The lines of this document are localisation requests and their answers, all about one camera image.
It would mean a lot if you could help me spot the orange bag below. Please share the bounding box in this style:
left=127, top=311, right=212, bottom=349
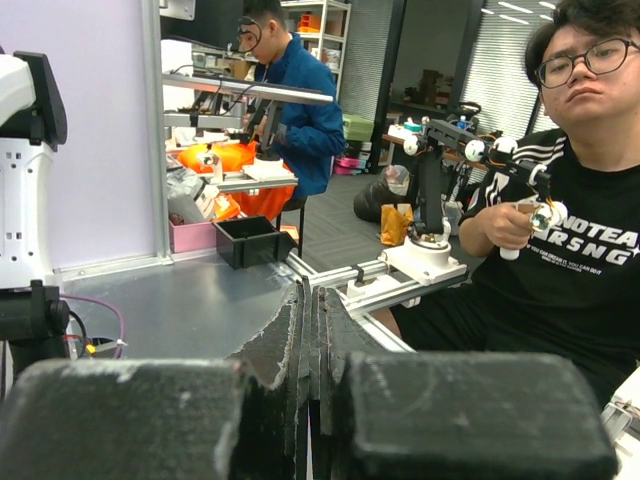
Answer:
left=175, top=141, right=298, bottom=220

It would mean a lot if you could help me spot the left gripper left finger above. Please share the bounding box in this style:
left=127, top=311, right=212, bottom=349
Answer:
left=1, top=283, right=308, bottom=479

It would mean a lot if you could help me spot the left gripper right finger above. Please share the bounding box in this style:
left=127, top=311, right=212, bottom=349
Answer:
left=310, top=287, right=618, bottom=479

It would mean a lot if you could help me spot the pink box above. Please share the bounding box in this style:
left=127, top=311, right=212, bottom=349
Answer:
left=169, top=222, right=216, bottom=254

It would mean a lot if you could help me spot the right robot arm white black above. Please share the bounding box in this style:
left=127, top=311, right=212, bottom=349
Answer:
left=1, top=51, right=70, bottom=376

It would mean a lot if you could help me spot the man in black t-shirt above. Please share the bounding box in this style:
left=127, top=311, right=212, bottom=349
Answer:
left=372, top=0, right=640, bottom=406

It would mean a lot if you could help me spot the black plastic box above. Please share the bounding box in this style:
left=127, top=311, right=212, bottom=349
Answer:
left=214, top=216, right=296, bottom=270

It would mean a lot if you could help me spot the man in blue jacket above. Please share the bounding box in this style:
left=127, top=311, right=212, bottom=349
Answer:
left=240, top=1, right=346, bottom=208

